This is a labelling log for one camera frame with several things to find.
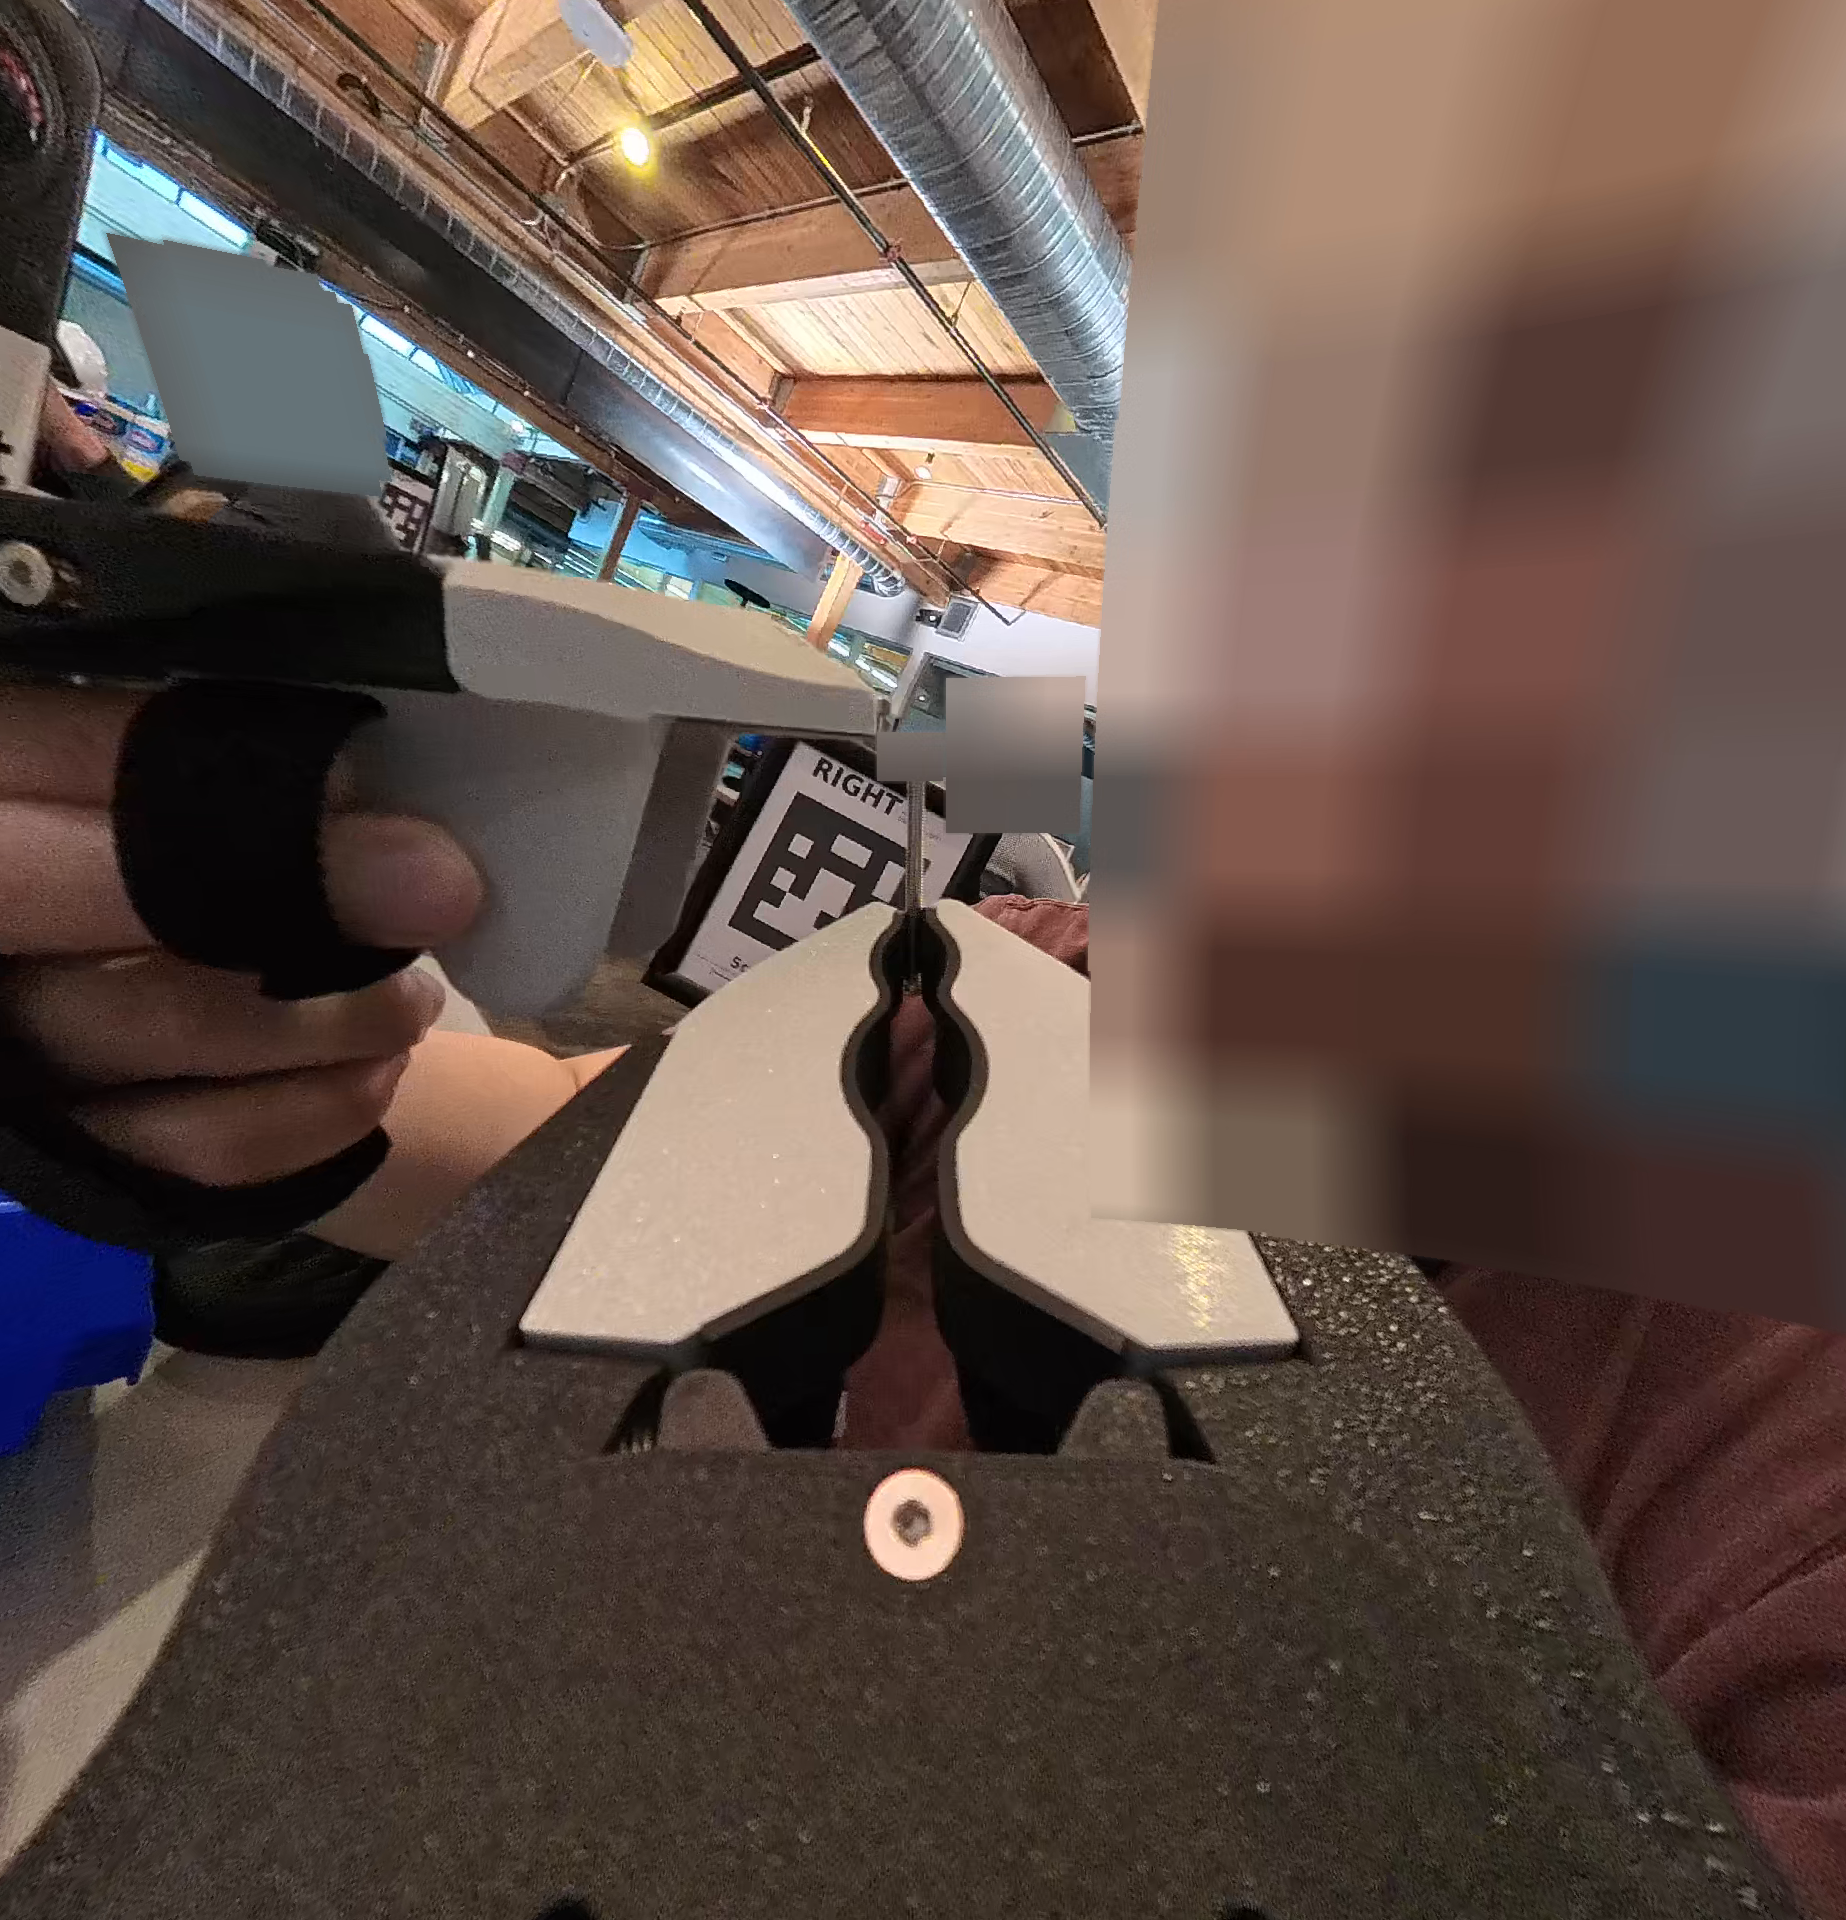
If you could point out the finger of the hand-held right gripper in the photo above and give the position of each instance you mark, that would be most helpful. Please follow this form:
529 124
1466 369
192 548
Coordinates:
638 647

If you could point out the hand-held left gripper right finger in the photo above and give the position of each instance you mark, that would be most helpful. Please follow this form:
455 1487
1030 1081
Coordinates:
1012 1172

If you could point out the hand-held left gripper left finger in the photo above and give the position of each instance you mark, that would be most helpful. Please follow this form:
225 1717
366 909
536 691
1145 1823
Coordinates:
712 1172

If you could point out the long steel bolt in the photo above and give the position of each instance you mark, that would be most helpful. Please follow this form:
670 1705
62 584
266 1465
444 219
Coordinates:
916 856

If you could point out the blue plastic bin with divider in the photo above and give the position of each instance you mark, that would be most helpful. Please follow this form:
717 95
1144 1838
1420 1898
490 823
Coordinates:
40 1321

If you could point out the person's right forearm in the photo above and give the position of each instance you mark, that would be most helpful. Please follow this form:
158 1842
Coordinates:
472 1112

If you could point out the person's right hand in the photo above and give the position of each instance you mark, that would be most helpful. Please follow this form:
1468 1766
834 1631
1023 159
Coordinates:
54 901

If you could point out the framed marker sign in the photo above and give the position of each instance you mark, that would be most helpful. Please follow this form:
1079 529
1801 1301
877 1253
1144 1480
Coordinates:
802 887

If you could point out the round ceiling lamp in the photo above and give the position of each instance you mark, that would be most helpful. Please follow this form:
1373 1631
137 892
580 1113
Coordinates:
636 145

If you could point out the white smoke detector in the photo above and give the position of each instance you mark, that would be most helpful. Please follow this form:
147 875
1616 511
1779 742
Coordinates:
596 31

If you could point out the black ceiling duct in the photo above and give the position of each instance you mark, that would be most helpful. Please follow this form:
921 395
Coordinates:
413 256

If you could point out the silver spiral air duct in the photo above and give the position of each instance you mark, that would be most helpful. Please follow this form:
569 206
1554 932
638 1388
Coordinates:
983 181

